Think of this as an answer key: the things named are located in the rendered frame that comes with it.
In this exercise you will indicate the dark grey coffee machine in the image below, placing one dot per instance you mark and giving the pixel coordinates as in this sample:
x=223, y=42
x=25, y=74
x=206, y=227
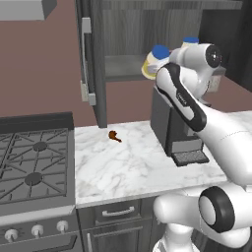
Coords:
x=164, y=118

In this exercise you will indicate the dark grey drawer front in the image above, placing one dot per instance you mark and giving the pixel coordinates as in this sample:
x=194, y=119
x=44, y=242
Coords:
x=114, y=218

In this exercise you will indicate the brown chicken drumstick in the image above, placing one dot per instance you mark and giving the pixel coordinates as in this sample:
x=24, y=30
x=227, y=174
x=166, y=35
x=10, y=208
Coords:
x=113, y=135

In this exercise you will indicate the mayonnaise jar with blue lid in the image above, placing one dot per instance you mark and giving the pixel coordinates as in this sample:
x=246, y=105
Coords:
x=190, y=40
x=160, y=52

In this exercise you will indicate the grey gas stove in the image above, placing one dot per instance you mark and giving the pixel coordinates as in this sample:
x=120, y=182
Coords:
x=32, y=170

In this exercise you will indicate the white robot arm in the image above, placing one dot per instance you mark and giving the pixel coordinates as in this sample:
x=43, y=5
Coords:
x=226, y=138

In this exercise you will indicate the dark grey wall cabinet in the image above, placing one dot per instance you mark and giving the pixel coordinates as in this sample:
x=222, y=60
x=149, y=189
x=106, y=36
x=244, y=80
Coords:
x=131, y=32

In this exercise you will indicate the grey range hood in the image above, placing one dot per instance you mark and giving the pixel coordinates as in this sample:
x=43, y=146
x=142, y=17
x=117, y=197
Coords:
x=23, y=9

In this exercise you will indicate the dark grey cabinet door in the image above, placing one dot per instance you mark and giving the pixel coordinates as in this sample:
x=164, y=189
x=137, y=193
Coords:
x=97, y=49

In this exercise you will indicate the tall dark cabinet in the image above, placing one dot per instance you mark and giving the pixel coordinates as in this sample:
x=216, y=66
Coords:
x=229, y=39

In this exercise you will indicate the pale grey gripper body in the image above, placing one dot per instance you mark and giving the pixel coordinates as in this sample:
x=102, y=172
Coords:
x=154, y=68

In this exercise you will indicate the white stove knob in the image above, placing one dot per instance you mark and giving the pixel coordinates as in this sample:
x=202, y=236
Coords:
x=11, y=234
x=37, y=230
x=62, y=226

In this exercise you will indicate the dark grey cupboard door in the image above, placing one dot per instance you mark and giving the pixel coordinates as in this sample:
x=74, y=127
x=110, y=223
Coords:
x=121, y=239

